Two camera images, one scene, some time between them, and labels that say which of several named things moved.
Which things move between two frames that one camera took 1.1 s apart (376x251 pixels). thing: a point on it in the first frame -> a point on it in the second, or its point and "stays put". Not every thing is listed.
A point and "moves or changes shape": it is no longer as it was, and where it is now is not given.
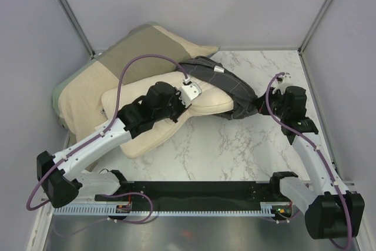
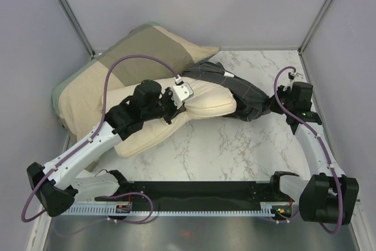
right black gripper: (262, 106) -> (272, 105)
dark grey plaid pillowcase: (245, 101) moves or changes shape
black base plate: (204, 196) stays put
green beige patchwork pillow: (153, 47) stays put
